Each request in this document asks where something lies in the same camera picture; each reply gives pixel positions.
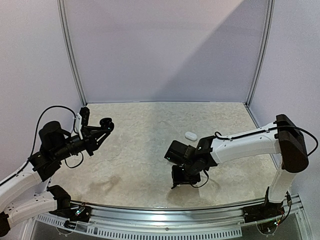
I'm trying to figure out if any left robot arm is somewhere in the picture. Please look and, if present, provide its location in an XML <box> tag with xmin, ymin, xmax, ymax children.
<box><xmin>0</xmin><ymin>117</ymin><xmax>115</xmax><ymax>237</ymax></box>

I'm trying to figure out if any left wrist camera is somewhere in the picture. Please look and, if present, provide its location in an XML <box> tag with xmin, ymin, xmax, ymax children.
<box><xmin>73</xmin><ymin>106</ymin><xmax>90</xmax><ymax>140</ymax></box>

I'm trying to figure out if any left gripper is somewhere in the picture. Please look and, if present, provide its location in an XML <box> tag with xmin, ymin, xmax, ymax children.
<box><xmin>52</xmin><ymin>125</ymin><xmax>110</xmax><ymax>162</ymax></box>

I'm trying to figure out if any left frame post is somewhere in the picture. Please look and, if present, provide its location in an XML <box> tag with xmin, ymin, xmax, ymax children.
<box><xmin>57</xmin><ymin>0</ymin><xmax>88</xmax><ymax>106</ymax></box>

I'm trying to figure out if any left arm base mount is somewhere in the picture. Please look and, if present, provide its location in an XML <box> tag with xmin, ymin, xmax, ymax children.
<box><xmin>49</xmin><ymin>200</ymin><xmax>93</xmax><ymax>223</ymax></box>

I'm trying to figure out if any round black case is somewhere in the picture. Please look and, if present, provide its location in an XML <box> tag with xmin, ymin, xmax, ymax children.
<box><xmin>99</xmin><ymin>117</ymin><xmax>115</xmax><ymax>133</ymax></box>

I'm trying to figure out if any aluminium front rail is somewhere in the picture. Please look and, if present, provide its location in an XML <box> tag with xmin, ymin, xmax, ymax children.
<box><xmin>23</xmin><ymin>194</ymin><xmax>313</xmax><ymax>240</ymax></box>

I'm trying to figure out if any right frame post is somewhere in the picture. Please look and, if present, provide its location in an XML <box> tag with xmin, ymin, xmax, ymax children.
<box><xmin>245</xmin><ymin>0</ymin><xmax>275</xmax><ymax>108</ymax></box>

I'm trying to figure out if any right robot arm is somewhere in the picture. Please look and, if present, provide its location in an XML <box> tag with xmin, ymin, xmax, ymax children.
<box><xmin>164</xmin><ymin>114</ymin><xmax>309</xmax><ymax>218</ymax></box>

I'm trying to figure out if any frame post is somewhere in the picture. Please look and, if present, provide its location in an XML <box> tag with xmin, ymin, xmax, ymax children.
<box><xmin>245</xmin><ymin>0</ymin><xmax>275</xmax><ymax>108</ymax></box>
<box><xmin>57</xmin><ymin>0</ymin><xmax>88</xmax><ymax>106</ymax></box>

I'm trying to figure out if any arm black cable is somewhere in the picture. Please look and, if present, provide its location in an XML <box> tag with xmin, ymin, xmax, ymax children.
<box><xmin>189</xmin><ymin>124</ymin><xmax>320</xmax><ymax>189</ymax></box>
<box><xmin>28</xmin><ymin>105</ymin><xmax>85</xmax><ymax>169</ymax></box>

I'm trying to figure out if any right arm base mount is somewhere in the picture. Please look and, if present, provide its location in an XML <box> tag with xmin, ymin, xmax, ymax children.
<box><xmin>242</xmin><ymin>197</ymin><xmax>285</xmax><ymax>223</ymax></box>

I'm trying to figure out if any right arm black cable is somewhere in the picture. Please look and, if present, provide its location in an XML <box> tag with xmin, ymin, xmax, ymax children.
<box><xmin>189</xmin><ymin>124</ymin><xmax>320</xmax><ymax>189</ymax></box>

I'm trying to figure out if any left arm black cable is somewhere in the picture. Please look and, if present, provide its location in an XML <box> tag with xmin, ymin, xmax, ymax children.
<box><xmin>28</xmin><ymin>105</ymin><xmax>85</xmax><ymax>169</ymax></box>

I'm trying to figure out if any white earbud charging case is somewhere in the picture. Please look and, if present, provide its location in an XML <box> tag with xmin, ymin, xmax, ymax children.
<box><xmin>184</xmin><ymin>131</ymin><xmax>198</xmax><ymax>142</ymax></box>

